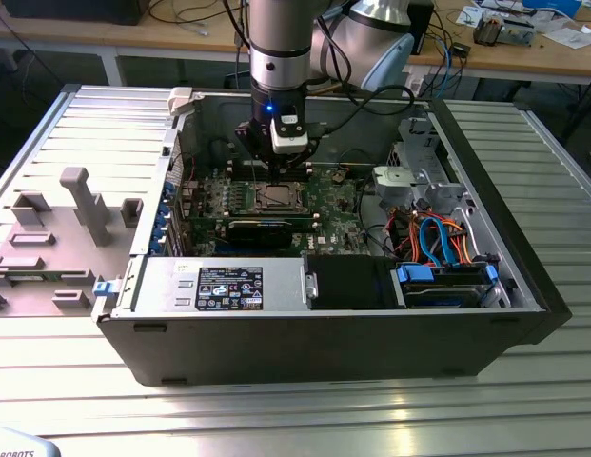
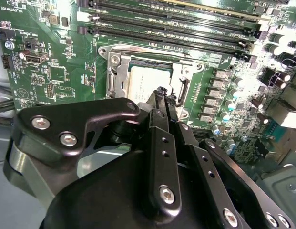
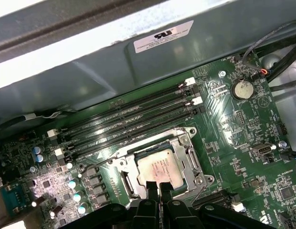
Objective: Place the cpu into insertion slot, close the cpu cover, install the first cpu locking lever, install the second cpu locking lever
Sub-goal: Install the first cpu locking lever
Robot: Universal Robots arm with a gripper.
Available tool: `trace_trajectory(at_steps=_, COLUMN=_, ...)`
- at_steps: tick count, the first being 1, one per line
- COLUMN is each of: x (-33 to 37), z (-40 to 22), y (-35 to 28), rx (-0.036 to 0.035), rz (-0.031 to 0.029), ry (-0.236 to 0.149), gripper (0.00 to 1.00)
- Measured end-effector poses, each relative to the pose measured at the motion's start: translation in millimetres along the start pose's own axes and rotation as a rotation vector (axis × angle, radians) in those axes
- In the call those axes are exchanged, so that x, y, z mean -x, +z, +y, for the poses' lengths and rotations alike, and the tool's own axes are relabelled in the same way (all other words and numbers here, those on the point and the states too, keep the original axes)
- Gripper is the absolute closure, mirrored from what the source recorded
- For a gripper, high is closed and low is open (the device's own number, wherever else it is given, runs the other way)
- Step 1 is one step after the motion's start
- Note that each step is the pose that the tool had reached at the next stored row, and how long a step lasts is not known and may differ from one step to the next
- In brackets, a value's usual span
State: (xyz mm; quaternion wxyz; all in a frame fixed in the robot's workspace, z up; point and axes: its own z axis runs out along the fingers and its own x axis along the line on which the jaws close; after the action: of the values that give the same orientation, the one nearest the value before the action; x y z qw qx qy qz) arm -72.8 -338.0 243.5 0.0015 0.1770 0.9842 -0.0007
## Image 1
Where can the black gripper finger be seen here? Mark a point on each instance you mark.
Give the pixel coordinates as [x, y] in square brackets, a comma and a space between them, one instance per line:
[257, 140]
[300, 157]

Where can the metal locking lever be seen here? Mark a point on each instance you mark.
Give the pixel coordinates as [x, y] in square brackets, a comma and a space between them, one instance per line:
[253, 173]

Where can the silver CPU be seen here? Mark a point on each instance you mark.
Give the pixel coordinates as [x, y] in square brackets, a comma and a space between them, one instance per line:
[279, 196]

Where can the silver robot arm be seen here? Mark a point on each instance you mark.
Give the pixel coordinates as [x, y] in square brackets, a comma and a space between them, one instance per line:
[276, 24]

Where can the black RAM slot bank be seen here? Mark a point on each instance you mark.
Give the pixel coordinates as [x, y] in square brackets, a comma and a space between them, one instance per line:
[238, 172]

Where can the CPU socket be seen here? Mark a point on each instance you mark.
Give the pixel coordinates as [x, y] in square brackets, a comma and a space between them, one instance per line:
[258, 210]

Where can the green motherboard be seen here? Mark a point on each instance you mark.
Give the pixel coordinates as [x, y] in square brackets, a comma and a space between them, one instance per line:
[333, 214]

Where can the black graphics card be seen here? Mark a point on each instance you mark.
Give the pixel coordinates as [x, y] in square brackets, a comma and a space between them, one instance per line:
[259, 234]

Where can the perforated metal drive cage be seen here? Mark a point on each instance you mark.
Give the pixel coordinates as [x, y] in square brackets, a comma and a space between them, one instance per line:
[414, 138]

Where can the blue card retention clips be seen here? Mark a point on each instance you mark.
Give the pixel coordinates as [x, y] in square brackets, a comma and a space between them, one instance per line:
[164, 212]

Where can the silver metal latch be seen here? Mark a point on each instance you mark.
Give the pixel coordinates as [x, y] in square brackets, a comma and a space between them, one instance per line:
[311, 285]

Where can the white label sheet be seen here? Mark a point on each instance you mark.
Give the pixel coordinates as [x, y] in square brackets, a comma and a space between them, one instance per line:
[413, 86]

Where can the black plastic shroud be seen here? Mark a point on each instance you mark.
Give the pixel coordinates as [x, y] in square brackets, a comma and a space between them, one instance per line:
[352, 281]

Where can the hard disk in blue carrier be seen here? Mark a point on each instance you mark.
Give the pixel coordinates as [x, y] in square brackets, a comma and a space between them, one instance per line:
[414, 275]

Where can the grey power supply unit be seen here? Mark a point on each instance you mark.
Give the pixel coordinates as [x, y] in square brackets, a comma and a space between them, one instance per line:
[166, 285]

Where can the tall black box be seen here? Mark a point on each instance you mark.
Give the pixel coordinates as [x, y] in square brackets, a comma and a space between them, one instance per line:
[424, 33]

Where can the black PC case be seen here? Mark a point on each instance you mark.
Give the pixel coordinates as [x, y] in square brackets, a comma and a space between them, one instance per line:
[323, 347]

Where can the small black adapter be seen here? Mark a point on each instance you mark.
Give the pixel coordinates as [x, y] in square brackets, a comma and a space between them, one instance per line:
[459, 50]

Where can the wooden desk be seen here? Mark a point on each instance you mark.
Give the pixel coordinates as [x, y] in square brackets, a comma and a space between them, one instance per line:
[514, 57]
[62, 35]

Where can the large black box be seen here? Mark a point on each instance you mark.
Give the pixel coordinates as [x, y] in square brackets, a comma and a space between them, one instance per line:
[71, 12]

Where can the blue plastic case latch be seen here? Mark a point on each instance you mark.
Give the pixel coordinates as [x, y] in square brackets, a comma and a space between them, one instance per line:
[104, 289]

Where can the white printed card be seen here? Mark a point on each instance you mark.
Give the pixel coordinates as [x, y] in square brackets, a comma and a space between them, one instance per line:
[468, 16]

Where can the copper finned cooler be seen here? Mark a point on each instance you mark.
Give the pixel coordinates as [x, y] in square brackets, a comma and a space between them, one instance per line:
[487, 31]

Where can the grey parts rack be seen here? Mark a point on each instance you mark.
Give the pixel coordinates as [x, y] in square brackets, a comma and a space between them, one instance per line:
[62, 266]

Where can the small metal device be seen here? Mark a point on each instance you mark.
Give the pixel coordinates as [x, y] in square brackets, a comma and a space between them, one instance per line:
[518, 33]

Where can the blue cardboard box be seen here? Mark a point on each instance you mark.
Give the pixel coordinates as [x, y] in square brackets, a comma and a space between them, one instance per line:
[552, 7]

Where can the white paper sheets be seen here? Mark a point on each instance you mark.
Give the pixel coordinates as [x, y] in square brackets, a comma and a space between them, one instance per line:
[568, 37]

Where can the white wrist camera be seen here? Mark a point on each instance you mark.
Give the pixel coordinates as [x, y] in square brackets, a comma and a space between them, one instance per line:
[290, 143]

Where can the silver metal bracket box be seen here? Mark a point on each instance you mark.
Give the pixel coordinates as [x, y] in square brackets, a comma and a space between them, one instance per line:
[395, 183]

